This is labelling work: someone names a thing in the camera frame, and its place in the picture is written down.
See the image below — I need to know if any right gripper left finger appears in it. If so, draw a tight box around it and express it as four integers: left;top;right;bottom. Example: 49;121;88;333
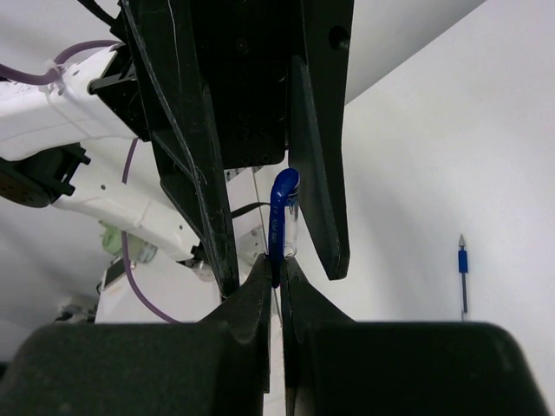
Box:
1;257;271;415

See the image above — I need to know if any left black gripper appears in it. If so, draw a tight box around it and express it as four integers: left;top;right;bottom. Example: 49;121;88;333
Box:
116;0;356;300

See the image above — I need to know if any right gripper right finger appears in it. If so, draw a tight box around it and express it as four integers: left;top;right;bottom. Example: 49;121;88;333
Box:
281;259;548;415

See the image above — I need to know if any blue paper clip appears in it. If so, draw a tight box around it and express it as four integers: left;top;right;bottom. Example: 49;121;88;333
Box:
268;168;300;289

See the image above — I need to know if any blue ballpoint pen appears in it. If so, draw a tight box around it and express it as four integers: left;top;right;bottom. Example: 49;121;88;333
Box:
458;235;468;322

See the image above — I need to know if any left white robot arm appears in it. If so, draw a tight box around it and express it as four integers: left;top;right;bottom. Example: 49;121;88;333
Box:
1;1;354;297

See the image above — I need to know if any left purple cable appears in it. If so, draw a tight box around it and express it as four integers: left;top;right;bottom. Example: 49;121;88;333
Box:
0;39;183;325

